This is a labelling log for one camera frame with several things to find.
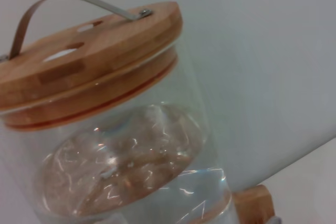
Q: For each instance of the wooden dispenser stand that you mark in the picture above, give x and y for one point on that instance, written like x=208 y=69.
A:
x=254 y=204

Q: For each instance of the round wooden jar lid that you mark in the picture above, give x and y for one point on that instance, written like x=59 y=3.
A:
x=92 y=58

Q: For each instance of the glass water dispenser jar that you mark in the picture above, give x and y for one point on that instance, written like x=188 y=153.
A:
x=131 y=169

